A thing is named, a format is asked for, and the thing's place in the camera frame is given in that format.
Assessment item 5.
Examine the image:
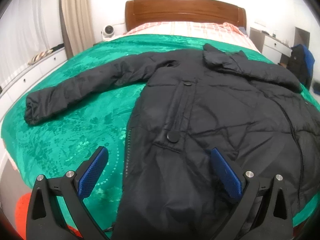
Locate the black puffer jacket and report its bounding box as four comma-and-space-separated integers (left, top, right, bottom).
25, 44, 319, 239

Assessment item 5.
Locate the green patterned bedspread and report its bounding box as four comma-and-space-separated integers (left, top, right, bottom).
1, 35, 319, 239

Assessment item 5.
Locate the white low drawer cabinet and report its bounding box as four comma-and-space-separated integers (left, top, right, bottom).
1, 48, 67, 120

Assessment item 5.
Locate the dark jacket on chair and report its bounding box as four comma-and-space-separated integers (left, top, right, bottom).
287, 44, 315, 90

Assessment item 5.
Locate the striped cloth on cabinet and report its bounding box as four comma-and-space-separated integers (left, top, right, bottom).
28, 49, 53, 66

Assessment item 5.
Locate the white bedside desk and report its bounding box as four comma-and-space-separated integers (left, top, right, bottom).
249, 28, 292, 65

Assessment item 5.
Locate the white sheer curtain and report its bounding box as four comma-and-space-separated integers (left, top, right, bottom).
1, 0, 63, 87

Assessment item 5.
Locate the pink striped bed sheet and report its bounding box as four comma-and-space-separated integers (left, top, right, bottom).
127, 21, 254, 49

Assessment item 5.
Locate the beige curtain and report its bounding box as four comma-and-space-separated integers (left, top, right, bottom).
59, 0, 95, 59

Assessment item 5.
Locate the brown wooden headboard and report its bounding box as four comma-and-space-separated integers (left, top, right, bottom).
125, 0, 247, 31

